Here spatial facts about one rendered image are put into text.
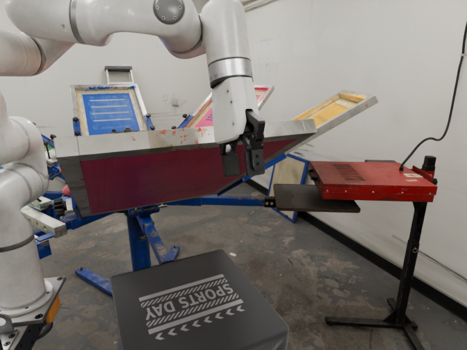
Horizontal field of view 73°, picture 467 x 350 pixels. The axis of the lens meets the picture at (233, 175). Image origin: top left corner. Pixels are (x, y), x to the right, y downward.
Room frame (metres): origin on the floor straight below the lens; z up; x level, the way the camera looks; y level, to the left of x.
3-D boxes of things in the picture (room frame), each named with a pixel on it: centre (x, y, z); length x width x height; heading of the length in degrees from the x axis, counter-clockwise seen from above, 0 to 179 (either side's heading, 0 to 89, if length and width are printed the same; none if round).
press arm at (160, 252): (1.30, 0.36, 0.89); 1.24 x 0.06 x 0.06; 26
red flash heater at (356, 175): (1.75, -0.79, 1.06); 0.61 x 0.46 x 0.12; 86
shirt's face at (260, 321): (0.85, 0.14, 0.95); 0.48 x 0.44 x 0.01; 26
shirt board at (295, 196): (1.81, -0.04, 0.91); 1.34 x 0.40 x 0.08; 86
